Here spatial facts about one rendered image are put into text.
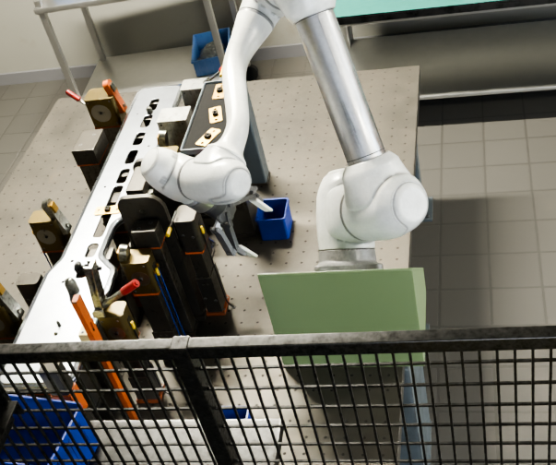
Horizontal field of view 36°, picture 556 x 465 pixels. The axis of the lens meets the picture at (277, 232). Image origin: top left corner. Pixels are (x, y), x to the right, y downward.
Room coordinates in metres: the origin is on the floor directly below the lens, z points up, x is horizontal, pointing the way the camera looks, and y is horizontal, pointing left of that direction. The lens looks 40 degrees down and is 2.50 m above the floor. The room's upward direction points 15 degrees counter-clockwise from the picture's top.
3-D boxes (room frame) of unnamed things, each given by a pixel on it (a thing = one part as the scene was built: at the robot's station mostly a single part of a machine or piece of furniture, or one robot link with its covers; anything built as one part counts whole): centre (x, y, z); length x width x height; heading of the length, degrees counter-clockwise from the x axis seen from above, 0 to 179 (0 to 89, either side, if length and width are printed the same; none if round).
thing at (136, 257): (1.76, 0.37, 0.88); 0.11 x 0.07 x 0.37; 73
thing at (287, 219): (2.17, 0.00, 0.74); 0.11 x 0.10 x 0.09; 163
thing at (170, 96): (2.12, 0.48, 1.00); 1.38 x 0.22 x 0.02; 163
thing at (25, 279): (1.89, 0.74, 0.84); 0.10 x 0.05 x 0.29; 73
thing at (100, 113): (2.72, 0.50, 0.88); 0.14 x 0.09 x 0.36; 73
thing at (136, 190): (1.94, 0.31, 0.94); 0.18 x 0.13 x 0.49; 163
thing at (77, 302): (1.51, 0.50, 0.95); 0.03 x 0.01 x 0.50; 163
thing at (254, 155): (2.47, 0.02, 0.92); 0.08 x 0.08 x 0.44; 73
